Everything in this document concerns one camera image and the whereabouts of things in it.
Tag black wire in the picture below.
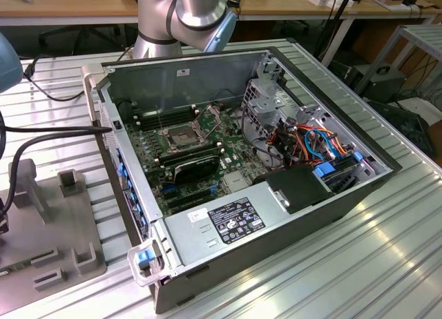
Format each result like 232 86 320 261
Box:
240 103 287 168

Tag black plastic drive cover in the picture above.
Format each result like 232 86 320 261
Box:
251 166 336 215

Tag black mesh panel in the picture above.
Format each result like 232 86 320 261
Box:
372 101 442 157

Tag black graphics card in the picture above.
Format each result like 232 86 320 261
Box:
172 154 222 186

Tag black equipment case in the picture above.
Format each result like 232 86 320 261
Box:
362 65 415 104

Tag black office chair base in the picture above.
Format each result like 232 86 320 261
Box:
37 21 122 54

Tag grey open PC case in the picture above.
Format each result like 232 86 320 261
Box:
81 46 403 315

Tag green motherboard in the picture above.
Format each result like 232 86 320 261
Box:
122 103 273 218

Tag thick black cable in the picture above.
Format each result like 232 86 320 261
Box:
0 124 113 133
3 128 113 211

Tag silver metal disk bay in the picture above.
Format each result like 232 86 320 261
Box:
241 79 301 168

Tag grey parts rack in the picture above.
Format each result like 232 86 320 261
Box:
0 158 108 292

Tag black cable with plug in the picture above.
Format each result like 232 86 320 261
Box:
22 55 86 102

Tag metal socket cover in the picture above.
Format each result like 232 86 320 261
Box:
195 104 224 135

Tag black RAM slot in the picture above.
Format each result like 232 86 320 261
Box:
133 106 195 117
136 113 198 126
160 148 222 164
158 145 220 160
162 153 224 168
134 109 197 121
139 117 200 130
157 142 218 157

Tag orange wire bundle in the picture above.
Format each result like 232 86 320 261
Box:
272 124 349 161

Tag hard disk in blue carrier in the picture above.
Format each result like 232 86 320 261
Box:
312 162 358 195

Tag grey metal frame table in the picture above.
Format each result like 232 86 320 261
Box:
355 23 442 95

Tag CPU socket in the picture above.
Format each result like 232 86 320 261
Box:
158 124 208 153

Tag green RAM stick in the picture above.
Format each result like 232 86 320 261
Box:
0 258 37 276

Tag blue case latch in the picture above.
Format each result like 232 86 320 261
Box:
137 250 153 270

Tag blue wire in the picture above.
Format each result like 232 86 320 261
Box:
303 127 338 161

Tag silver power supply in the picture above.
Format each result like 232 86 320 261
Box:
164 186 291 268

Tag wooden desk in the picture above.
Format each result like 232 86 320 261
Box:
220 0 439 23
0 0 139 26

